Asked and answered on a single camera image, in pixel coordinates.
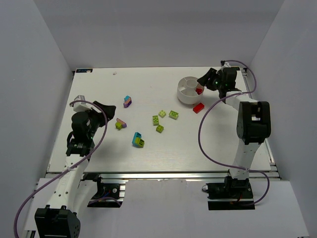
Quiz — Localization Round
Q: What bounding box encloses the red lego brick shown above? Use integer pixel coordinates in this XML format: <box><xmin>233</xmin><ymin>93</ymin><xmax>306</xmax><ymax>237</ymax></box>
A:
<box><xmin>193</xmin><ymin>103</ymin><xmax>205</xmax><ymax>114</ymax></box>
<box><xmin>196</xmin><ymin>88</ymin><xmax>202</xmax><ymax>95</ymax></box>

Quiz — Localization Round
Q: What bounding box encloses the purple butterfly lego brick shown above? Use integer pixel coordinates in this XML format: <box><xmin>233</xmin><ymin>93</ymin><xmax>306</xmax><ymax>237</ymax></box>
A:
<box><xmin>123</xmin><ymin>98</ymin><xmax>132</xmax><ymax>108</ymax></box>

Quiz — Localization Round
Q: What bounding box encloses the teal long lego brick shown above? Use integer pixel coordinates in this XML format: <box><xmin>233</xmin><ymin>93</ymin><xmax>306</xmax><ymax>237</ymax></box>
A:
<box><xmin>132</xmin><ymin>132</ymin><xmax>142</xmax><ymax>145</ymax></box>

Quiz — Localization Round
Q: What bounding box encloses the lime curved lego brick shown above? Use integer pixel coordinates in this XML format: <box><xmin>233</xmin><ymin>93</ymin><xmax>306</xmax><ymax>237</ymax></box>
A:
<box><xmin>134</xmin><ymin>138</ymin><xmax>145</xmax><ymax>148</ymax></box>

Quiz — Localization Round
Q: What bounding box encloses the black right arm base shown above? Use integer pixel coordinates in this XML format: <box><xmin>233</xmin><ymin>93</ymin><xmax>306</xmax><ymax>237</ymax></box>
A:
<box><xmin>202</xmin><ymin>182</ymin><xmax>255</xmax><ymax>211</ymax></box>

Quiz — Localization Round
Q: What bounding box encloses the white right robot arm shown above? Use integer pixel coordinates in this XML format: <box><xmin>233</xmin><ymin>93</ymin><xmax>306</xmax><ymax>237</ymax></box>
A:
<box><xmin>198</xmin><ymin>67</ymin><xmax>271</xmax><ymax>181</ymax></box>

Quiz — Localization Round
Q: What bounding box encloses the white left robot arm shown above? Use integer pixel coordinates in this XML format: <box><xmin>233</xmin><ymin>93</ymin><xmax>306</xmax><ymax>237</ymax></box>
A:
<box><xmin>34</xmin><ymin>100</ymin><xmax>116</xmax><ymax>238</ymax></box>

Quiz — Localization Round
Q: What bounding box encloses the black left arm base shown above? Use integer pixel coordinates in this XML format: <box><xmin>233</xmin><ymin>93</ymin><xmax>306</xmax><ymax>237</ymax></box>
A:
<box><xmin>82</xmin><ymin>173</ymin><xmax>126</xmax><ymax>208</ymax></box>

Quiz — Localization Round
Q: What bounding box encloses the lime small lego brick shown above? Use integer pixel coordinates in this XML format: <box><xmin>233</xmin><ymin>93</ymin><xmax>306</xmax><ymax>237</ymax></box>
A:
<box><xmin>115</xmin><ymin>122</ymin><xmax>123</xmax><ymax>130</ymax></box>

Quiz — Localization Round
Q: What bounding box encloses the white round divided container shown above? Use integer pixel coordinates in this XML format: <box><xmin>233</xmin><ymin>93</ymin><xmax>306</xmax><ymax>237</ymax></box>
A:
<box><xmin>177</xmin><ymin>76</ymin><xmax>204</xmax><ymax>105</ymax></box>

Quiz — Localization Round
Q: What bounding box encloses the light green lego long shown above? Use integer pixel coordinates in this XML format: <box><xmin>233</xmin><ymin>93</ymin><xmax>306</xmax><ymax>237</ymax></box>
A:
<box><xmin>152</xmin><ymin>115</ymin><xmax>159</xmax><ymax>125</ymax></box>

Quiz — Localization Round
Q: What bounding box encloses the light green lego brick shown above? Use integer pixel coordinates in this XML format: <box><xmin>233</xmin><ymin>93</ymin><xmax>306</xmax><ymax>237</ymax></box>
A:
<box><xmin>169</xmin><ymin>110</ymin><xmax>179</xmax><ymax>119</ymax></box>

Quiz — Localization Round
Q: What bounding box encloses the blue table label left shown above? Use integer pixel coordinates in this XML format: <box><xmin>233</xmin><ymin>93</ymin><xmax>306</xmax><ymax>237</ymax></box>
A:
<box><xmin>75</xmin><ymin>68</ymin><xmax>93</xmax><ymax>73</ymax></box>

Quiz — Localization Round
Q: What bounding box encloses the light green lego small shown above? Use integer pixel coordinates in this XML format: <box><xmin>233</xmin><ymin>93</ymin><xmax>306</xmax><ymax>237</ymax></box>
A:
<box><xmin>158</xmin><ymin>110</ymin><xmax>166</xmax><ymax>118</ymax></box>

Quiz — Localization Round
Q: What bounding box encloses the lime lego small square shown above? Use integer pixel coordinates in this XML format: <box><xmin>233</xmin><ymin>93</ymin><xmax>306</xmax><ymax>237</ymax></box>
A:
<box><xmin>156</xmin><ymin>125</ymin><xmax>164</xmax><ymax>133</ymax></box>

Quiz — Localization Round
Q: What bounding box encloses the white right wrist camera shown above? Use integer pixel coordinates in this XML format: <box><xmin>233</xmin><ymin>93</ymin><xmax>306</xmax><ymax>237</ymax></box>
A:
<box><xmin>218</xmin><ymin>60</ymin><xmax>231</xmax><ymax>71</ymax></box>

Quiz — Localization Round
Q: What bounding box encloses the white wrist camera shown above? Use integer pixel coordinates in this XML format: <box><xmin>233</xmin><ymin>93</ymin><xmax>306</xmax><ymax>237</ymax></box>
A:
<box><xmin>218</xmin><ymin>60</ymin><xmax>231</xmax><ymax>71</ymax></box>
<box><xmin>70</xmin><ymin>95</ymin><xmax>92</xmax><ymax>113</ymax></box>

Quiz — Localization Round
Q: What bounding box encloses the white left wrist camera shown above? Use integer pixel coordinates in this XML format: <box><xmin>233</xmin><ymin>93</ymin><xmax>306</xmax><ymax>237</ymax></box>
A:
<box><xmin>70</xmin><ymin>95</ymin><xmax>92</xmax><ymax>113</ymax></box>

